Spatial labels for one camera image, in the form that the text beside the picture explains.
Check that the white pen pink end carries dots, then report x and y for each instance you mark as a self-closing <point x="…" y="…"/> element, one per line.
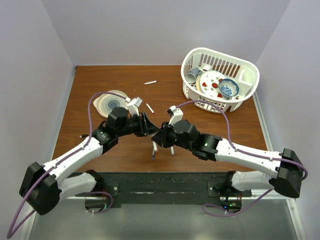
<point x="155" y="148"/>

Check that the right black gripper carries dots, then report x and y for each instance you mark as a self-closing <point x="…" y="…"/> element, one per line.
<point x="161" y="138"/>

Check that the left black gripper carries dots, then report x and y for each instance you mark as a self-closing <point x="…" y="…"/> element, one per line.
<point x="144" y="125"/>

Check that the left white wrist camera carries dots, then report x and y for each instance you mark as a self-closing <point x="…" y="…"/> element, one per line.
<point x="133" y="105"/>

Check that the blue pen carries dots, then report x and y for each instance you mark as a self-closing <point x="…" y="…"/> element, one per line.
<point x="153" y="154"/>

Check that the beige plate blue rings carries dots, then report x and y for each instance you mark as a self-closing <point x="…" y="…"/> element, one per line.
<point x="110" y="102"/>

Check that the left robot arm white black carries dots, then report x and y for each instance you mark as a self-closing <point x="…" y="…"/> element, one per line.
<point x="41" y="187"/>

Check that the white pen red tip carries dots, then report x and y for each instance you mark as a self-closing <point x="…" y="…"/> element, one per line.
<point x="149" y="107"/>

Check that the grey ceramic mug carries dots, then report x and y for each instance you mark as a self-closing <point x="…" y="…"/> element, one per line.
<point x="191" y="76"/>

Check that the white pen far back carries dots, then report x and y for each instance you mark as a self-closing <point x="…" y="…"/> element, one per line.
<point x="150" y="82"/>

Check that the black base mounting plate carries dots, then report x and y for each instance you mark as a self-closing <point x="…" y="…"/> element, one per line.
<point x="164" y="188"/>

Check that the white plastic dish basket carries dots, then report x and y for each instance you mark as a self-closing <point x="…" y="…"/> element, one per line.
<point x="243" y="72"/>

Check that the white pen green tip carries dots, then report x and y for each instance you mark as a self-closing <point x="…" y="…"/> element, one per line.
<point x="172" y="151"/>

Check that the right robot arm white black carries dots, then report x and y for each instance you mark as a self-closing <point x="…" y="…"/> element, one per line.
<point x="279" y="171"/>

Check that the white plate red fruit pattern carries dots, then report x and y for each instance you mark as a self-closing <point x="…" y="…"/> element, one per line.
<point x="207" y="83"/>

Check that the blue white patterned bowl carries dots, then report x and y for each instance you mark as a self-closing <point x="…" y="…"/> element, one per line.
<point x="228" y="88"/>

